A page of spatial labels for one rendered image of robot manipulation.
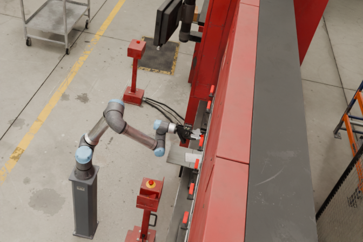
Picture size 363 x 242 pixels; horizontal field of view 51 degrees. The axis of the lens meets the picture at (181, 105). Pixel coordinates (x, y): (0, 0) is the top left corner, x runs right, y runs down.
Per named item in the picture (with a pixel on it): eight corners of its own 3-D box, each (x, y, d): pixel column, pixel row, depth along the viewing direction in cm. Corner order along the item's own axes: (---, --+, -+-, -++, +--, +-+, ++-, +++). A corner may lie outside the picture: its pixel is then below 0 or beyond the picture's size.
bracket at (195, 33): (190, 35, 388) (191, 29, 383) (213, 41, 386) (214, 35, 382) (183, 56, 357) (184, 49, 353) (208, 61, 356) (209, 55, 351)
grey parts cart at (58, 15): (51, 17, 594) (46, -43, 533) (91, 26, 592) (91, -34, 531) (23, 46, 525) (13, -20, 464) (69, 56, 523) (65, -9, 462)
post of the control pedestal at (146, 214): (141, 233, 326) (146, 195, 291) (147, 234, 325) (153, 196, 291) (139, 238, 322) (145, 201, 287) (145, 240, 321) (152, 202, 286)
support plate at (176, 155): (170, 145, 289) (171, 143, 289) (204, 153, 288) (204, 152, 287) (166, 162, 275) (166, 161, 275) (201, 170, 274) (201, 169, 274)
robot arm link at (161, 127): (154, 125, 278) (155, 116, 273) (169, 128, 278) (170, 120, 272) (152, 132, 272) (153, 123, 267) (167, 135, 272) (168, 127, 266)
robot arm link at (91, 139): (74, 153, 279) (110, 107, 251) (78, 138, 291) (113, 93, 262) (88, 159, 284) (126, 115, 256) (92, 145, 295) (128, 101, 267)
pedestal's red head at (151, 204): (142, 186, 297) (143, 172, 285) (162, 190, 296) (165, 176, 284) (135, 207, 281) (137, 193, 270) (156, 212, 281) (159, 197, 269)
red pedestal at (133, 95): (125, 92, 484) (128, 35, 430) (144, 96, 482) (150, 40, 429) (120, 101, 468) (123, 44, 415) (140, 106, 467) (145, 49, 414)
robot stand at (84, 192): (72, 235, 328) (68, 179, 278) (80, 217, 342) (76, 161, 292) (92, 240, 327) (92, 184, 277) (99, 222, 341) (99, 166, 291)
